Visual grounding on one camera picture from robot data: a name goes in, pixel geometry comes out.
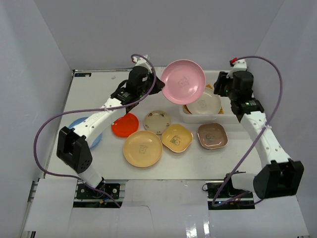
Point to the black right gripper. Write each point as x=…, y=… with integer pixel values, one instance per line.
x=220, y=82

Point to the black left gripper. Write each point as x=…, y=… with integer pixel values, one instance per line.
x=153, y=83

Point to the cream white round plate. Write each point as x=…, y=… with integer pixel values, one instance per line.
x=204, y=102

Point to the pink round plate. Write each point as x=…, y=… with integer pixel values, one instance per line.
x=184, y=81

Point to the woven bamboo fan tray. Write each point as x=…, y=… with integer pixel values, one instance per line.
x=211, y=86

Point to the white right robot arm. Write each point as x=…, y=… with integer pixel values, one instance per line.
x=280, y=176

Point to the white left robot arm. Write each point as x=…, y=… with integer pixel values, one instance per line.
x=73, y=144

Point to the white plastic bin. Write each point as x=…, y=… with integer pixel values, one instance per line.
x=227, y=118

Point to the beige patterned small plate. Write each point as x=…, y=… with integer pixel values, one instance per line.
x=157, y=121

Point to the brown square panda dish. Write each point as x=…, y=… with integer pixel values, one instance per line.
x=212, y=136

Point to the orange round plate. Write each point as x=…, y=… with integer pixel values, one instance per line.
x=125, y=126

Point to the yellow square panda dish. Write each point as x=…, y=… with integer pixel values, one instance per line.
x=177, y=138

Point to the yellow round bear plate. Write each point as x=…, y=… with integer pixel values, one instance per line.
x=142, y=149

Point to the black label sticker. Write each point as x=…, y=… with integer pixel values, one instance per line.
x=82, y=75

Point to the blue round plate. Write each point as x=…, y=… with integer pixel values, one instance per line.
x=80, y=120

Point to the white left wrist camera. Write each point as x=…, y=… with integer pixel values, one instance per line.
x=141, y=61

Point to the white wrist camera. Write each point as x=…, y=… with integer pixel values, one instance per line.
x=237, y=65
x=141, y=61

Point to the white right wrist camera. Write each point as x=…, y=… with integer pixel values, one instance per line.
x=237, y=65

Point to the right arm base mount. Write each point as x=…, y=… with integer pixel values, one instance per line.
x=241, y=203

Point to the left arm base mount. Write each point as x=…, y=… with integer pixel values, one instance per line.
x=107, y=195

